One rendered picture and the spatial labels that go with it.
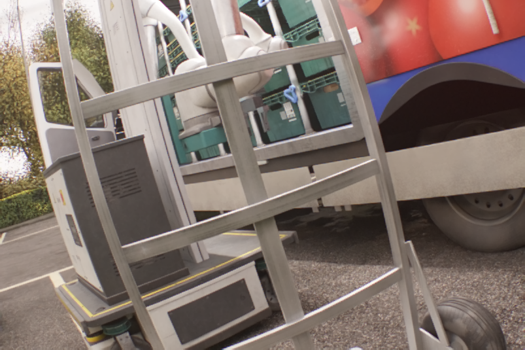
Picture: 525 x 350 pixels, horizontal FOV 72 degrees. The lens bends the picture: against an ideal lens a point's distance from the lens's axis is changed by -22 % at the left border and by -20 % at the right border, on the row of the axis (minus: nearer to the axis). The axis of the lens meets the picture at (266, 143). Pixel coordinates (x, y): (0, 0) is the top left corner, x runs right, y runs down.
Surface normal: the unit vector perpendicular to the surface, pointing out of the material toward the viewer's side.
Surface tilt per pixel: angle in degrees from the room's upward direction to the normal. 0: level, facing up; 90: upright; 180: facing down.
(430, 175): 90
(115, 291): 90
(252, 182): 90
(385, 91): 90
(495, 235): 69
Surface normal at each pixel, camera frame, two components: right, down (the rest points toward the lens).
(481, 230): -0.77, -0.33
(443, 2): -0.78, 0.25
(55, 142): 0.82, -0.22
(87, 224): 0.59, -0.15
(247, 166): 0.38, -0.08
